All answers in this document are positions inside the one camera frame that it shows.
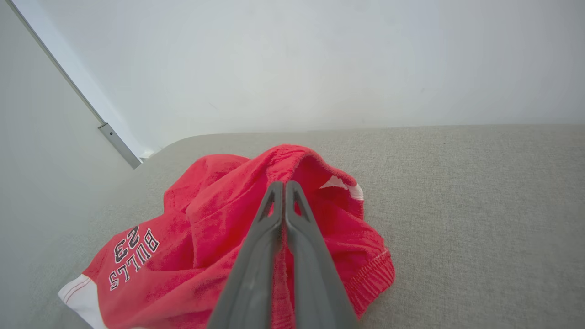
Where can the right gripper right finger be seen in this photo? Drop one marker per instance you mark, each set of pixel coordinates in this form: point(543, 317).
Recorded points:
point(315, 283)

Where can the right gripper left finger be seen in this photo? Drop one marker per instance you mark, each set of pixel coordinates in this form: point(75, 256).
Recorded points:
point(251, 283)

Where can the red Bulls shorts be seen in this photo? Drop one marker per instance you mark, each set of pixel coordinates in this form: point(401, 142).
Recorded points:
point(205, 237)

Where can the grey metal rail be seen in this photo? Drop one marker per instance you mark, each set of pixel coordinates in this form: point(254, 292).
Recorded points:
point(119, 145)

